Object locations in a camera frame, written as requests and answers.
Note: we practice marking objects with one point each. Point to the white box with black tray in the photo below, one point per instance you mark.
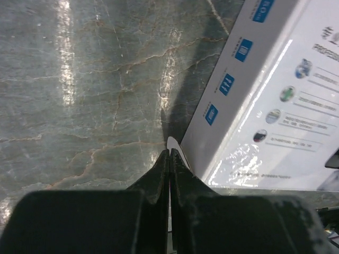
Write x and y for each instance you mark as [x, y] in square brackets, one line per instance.
[268, 117]

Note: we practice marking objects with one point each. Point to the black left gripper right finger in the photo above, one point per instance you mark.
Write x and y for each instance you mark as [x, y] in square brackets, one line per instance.
[204, 221]

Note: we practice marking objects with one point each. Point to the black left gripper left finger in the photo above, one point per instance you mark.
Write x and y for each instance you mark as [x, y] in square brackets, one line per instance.
[133, 220]

